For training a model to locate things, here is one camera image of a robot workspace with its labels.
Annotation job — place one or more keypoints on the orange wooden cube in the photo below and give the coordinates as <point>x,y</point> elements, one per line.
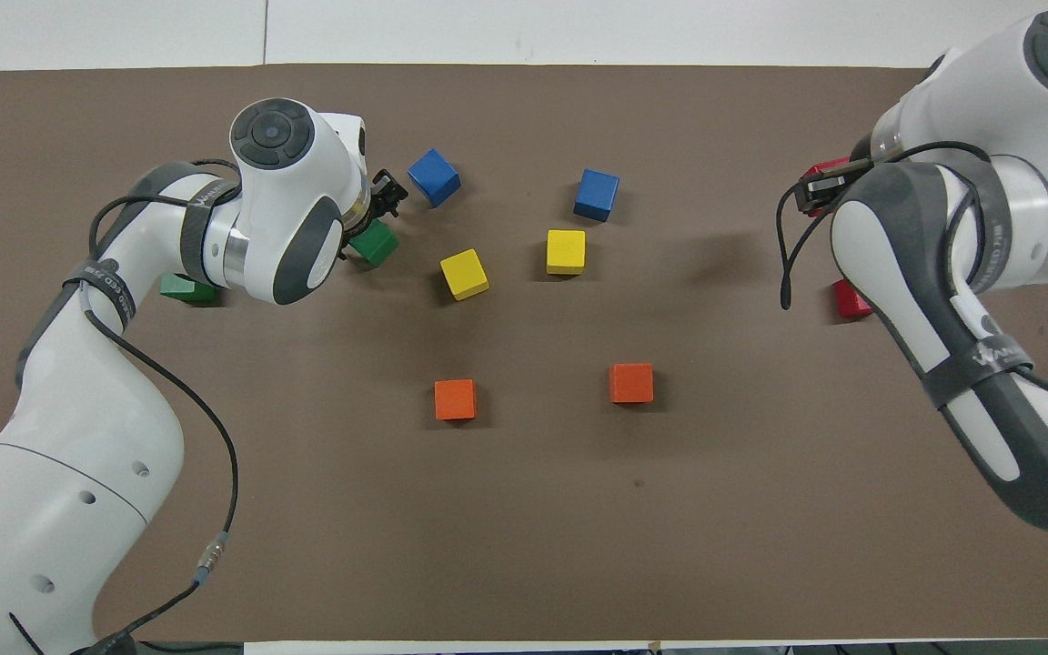
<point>455,399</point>
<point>631,383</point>

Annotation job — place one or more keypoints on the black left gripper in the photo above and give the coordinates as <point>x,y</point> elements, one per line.
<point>375,205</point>

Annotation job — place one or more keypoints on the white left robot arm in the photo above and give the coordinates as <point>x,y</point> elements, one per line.
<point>51,509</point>

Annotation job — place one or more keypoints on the blue wooden cube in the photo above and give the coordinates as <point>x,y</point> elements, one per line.
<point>597,194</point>
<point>434,177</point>

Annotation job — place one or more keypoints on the brown paper table mat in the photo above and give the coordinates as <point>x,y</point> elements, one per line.
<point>524,528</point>

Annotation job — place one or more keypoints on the green wooden cube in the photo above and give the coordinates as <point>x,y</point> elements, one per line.
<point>186,289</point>
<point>377,244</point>

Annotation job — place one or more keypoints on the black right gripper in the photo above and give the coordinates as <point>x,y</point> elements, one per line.
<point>862,169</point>

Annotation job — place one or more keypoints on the yellow wooden cube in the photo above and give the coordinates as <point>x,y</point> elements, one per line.
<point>464,273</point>
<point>566,251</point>

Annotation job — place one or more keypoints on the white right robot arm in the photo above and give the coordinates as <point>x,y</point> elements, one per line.
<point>883,259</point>

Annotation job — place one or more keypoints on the red wooden cube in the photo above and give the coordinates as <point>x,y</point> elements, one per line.
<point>847,300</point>
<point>820,166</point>

